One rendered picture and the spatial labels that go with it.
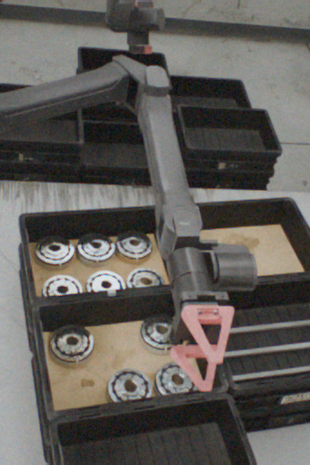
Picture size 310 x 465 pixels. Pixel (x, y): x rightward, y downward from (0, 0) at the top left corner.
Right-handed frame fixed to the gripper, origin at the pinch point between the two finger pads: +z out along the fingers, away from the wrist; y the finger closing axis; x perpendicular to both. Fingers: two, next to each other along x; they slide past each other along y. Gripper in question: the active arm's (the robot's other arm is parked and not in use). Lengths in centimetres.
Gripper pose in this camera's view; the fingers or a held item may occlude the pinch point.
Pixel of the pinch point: (209, 371)
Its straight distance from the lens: 88.1
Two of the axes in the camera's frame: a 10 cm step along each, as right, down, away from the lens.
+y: -1.6, 7.0, 6.9
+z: 1.3, 7.1, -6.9
